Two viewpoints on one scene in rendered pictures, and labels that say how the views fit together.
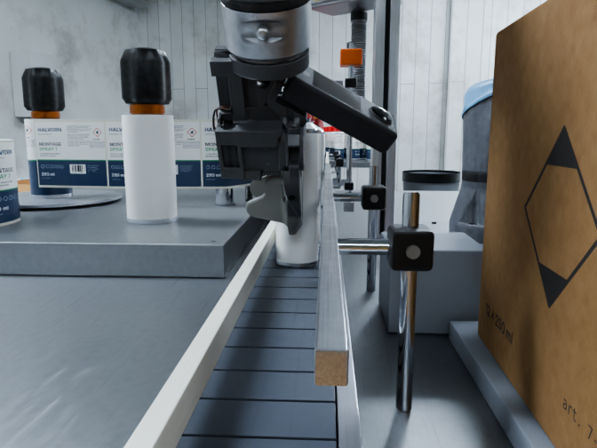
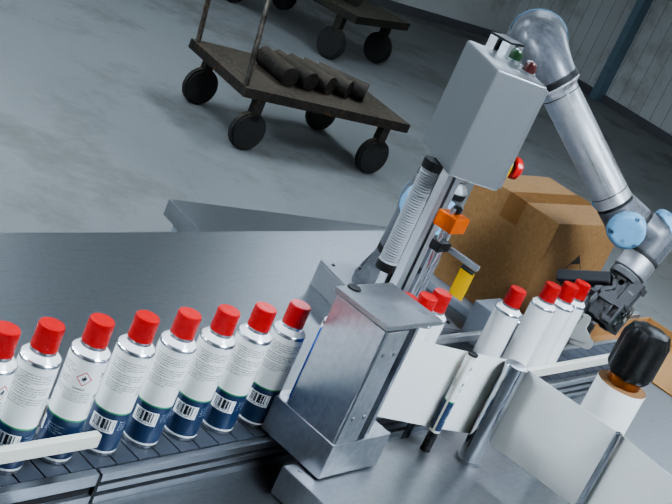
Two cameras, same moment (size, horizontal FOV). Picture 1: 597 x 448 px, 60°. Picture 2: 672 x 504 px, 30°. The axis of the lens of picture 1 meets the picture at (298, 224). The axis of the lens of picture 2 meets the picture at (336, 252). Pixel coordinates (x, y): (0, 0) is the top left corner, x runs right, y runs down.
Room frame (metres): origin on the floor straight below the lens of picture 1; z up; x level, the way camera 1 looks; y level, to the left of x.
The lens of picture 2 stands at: (2.93, 0.86, 1.78)
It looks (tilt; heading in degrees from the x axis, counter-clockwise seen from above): 19 degrees down; 212
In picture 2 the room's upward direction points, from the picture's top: 24 degrees clockwise
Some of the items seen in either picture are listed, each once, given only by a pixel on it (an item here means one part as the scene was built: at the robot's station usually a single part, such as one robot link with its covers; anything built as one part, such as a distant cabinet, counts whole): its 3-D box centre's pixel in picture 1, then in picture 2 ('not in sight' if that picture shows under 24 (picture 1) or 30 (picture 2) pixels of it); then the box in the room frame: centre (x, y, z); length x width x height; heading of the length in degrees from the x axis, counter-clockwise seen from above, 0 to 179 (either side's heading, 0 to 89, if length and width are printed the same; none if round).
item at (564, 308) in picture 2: not in sight; (549, 328); (0.67, 0.00, 0.98); 0.05 x 0.05 x 0.20
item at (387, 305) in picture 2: not in sight; (389, 305); (1.43, 0.06, 1.14); 0.14 x 0.11 x 0.01; 177
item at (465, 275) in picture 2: not in sight; (461, 282); (1.05, -0.04, 1.09); 0.03 x 0.01 x 0.06; 87
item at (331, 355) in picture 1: (328, 193); (518, 330); (0.71, -0.04, 0.95); 1.07 x 0.01 x 0.01; 177
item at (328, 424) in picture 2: not in sight; (351, 376); (1.42, 0.05, 1.01); 0.14 x 0.13 x 0.26; 177
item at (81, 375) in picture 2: not in sight; (76, 387); (1.86, -0.07, 0.98); 0.05 x 0.05 x 0.20
